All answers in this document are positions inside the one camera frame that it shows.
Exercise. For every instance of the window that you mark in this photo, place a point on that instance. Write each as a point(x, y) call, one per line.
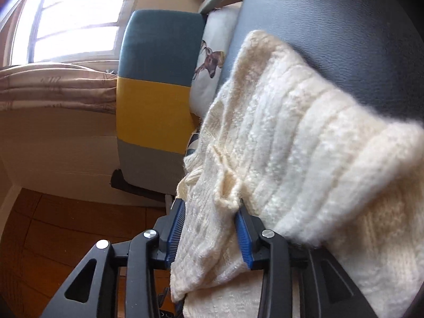
point(73, 16)

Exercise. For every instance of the deer print pillow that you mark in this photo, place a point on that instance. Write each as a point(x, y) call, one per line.
point(215, 29)

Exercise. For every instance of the geometric print pillow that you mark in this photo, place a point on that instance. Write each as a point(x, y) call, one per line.
point(192, 142)

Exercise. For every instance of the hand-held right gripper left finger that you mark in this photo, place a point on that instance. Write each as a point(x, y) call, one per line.
point(175, 228)

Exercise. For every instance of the cream knit sweater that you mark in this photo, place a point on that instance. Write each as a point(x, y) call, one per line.
point(298, 139)

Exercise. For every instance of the grey yellow blue sofa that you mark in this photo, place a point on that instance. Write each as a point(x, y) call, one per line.
point(152, 112)

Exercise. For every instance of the brown wooden wardrobe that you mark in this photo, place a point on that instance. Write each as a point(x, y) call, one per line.
point(49, 225)

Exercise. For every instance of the beige patterned curtain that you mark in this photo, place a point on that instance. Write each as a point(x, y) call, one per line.
point(49, 86)

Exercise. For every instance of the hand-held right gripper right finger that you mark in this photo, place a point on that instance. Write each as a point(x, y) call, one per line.
point(243, 235)

